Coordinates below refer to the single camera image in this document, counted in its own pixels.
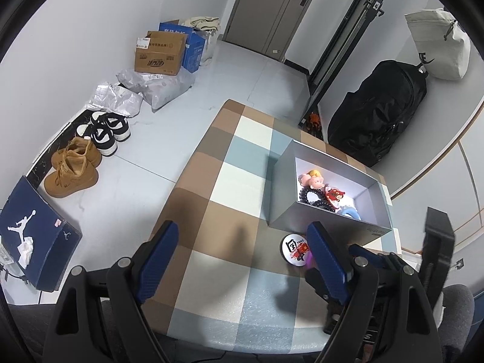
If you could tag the dark blue shoebox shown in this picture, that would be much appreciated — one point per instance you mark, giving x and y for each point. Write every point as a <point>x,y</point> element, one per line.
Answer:
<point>41,211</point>

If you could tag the silver crinkled parcel bag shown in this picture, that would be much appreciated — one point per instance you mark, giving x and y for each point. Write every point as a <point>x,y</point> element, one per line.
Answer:
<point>113,100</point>

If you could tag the brown cardboard box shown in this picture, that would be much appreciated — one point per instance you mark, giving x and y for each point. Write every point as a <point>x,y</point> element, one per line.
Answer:
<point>158,60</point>

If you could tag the cream cloth bag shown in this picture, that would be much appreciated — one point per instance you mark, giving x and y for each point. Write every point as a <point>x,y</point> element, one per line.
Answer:
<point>204,22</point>

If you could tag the round white printed badge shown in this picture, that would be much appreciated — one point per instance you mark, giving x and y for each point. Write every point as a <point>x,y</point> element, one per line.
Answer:
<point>291,249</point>

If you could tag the orange and black tool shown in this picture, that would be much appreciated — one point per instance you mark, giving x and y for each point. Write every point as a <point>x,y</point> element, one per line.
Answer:
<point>314,121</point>

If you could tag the grey door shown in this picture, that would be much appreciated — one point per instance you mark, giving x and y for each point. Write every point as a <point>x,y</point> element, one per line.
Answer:
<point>264,7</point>

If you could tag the wall socket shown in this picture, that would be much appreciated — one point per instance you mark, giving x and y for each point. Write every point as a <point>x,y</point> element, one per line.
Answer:
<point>459,264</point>

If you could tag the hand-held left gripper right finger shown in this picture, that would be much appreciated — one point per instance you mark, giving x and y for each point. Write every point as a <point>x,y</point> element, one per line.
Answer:
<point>329,268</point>

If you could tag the silver cardboard box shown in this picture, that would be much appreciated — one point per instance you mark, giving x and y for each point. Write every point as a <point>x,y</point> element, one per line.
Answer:
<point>281,196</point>

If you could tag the person's grey trouser leg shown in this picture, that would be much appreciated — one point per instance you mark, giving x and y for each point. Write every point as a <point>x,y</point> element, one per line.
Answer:
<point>22,332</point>
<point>457,310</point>

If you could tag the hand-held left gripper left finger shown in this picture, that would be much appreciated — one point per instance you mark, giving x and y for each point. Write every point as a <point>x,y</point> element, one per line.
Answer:
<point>160,261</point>

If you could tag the white cabinet panel wood trim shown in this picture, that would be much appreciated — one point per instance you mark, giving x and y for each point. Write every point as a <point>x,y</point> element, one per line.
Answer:
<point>435,181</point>

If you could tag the cream tote bag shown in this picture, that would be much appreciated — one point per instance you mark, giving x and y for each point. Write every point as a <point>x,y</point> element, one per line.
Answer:
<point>438,45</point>

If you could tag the crumpled white paper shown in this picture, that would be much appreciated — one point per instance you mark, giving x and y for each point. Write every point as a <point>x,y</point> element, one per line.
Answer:
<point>26,251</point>

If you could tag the tan suede boot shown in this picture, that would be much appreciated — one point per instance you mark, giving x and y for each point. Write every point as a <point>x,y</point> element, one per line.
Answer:
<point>81,151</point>
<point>72,177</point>

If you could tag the black and white sneaker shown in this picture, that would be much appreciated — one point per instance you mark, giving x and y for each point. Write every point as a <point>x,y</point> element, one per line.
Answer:
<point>113,126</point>
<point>100,141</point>

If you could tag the grey plastic parcel bag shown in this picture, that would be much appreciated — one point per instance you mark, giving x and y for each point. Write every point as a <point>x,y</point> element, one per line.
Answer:
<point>166,90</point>

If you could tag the black metal stand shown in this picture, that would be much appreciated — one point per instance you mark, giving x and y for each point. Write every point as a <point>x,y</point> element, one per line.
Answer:
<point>368,9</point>

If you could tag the blue carton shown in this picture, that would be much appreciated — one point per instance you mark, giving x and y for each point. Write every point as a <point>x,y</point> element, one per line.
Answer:
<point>169,26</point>
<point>194,51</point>

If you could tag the checked tablecloth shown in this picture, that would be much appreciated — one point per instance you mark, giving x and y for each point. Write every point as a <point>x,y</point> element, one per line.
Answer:
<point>234,181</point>

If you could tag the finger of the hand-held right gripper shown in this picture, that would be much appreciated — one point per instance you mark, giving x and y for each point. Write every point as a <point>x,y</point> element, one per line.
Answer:
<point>317,283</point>
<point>368,253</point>

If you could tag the black backpack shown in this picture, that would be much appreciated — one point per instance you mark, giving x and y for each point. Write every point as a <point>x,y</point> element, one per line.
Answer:
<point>378,113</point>

